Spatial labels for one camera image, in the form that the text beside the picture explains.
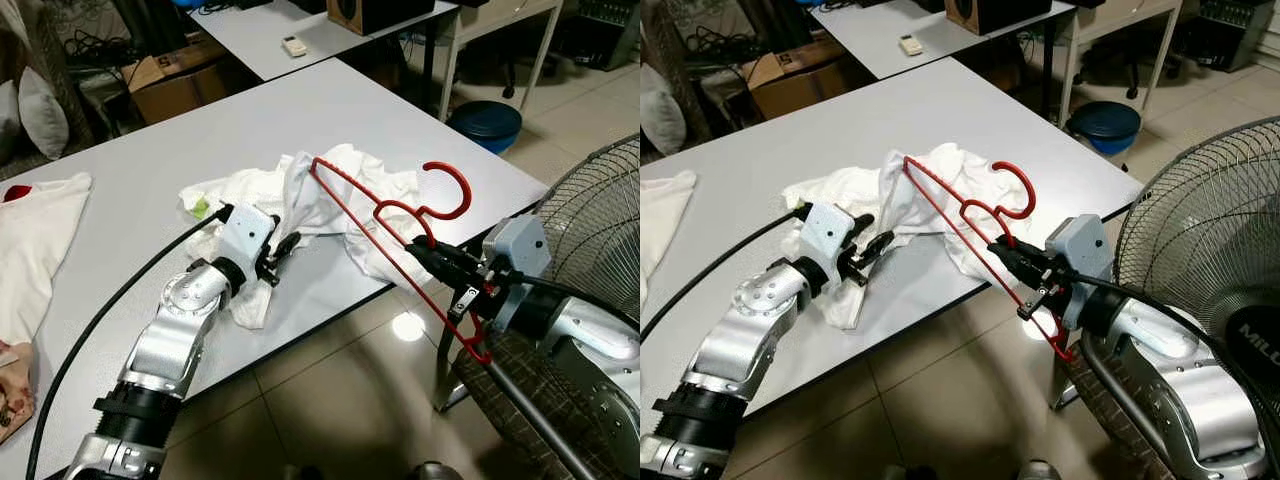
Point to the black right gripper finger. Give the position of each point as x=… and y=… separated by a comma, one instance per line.
x=1025, y=276
x=1015, y=254
x=435, y=255
x=450, y=276

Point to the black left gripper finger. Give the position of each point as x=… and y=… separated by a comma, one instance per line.
x=863, y=225
x=878, y=248
x=286, y=246

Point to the white T-shirt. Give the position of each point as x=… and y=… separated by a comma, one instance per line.
x=900, y=200
x=250, y=187

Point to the red plastic hanger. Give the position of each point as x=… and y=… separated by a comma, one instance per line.
x=467, y=190
x=1031, y=188

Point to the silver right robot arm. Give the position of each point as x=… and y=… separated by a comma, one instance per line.
x=1170, y=350
x=590, y=340

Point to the blue plastic bucket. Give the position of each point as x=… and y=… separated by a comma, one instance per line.
x=485, y=125
x=1103, y=125

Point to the cardboard box with black mark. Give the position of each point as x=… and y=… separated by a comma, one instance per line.
x=795, y=85
x=175, y=85

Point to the white table with metal legs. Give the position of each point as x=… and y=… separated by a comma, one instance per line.
x=880, y=40
x=260, y=40

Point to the white remote control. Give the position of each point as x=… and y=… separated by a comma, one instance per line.
x=294, y=46
x=911, y=44

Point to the grey robot right foot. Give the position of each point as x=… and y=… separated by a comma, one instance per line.
x=1040, y=472
x=432, y=472

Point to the white shirt with red collar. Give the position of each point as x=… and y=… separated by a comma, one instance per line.
x=662, y=215
x=45, y=240

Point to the grey pillow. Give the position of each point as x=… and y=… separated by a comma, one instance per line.
x=662, y=110
x=42, y=115

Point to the wooden speaker box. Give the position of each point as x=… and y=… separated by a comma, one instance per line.
x=380, y=15
x=1000, y=15

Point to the audio equipment rack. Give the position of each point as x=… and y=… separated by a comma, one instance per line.
x=1235, y=30
x=605, y=30

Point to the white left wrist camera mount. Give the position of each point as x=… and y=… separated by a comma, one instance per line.
x=245, y=232
x=828, y=235

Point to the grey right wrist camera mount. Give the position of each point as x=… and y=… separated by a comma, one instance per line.
x=1080, y=245
x=515, y=245

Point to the black pedestal fan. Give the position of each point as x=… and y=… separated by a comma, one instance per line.
x=1200, y=220
x=600, y=220

